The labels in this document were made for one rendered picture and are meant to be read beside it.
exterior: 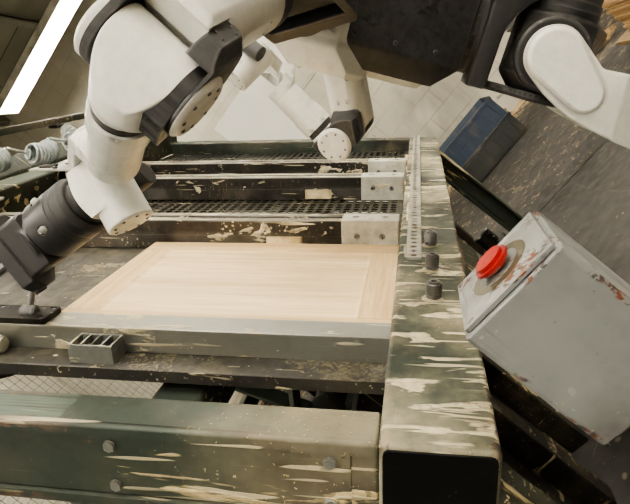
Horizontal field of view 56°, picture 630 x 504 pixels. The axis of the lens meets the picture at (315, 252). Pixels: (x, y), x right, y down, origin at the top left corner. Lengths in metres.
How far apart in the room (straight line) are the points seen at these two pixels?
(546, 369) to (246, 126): 4.49
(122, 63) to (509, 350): 0.44
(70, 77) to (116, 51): 6.46
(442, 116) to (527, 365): 5.70
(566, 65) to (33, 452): 0.87
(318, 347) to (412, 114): 5.43
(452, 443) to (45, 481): 0.46
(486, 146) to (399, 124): 1.27
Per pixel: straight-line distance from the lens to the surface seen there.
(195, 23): 0.61
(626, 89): 1.01
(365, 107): 1.29
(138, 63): 0.60
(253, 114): 4.92
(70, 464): 0.76
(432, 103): 6.20
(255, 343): 0.87
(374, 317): 0.95
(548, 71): 0.97
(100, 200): 0.82
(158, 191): 1.92
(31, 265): 0.92
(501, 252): 0.58
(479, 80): 0.98
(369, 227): 1.29
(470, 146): 5.21
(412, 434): 0.63
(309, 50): 0.93
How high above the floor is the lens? 1.12
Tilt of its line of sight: 4 degrees down
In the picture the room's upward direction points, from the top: 52 degrees counter-clockwise
